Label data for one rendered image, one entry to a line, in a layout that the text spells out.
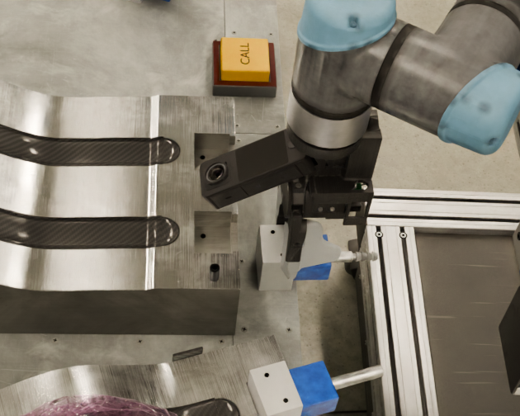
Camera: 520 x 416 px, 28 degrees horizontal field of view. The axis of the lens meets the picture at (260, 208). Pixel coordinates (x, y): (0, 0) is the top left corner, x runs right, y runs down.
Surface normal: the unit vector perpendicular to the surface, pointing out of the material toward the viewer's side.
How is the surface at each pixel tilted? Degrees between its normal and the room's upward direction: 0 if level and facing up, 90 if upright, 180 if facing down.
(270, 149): 31
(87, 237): 4
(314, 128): 90
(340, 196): 90
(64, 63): 0
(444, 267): 0
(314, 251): 79
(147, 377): 25
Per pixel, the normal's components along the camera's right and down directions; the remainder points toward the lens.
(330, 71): -0.46, 0.64
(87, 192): 0.03, -0.61
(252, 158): -0.44, -0.50
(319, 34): -0.68, 0.51
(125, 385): 0.52, -0.64
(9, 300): 0.04, 0.79
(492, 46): 0.42, -0.38
